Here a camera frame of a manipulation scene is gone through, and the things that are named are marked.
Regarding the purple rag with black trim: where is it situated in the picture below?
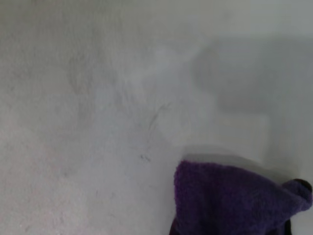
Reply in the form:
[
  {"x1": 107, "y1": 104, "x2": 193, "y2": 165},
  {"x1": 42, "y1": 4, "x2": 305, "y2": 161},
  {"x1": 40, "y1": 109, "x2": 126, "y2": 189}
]
[{"x1": 169, "y1": 159, "x2": 313, "y2": 235}]

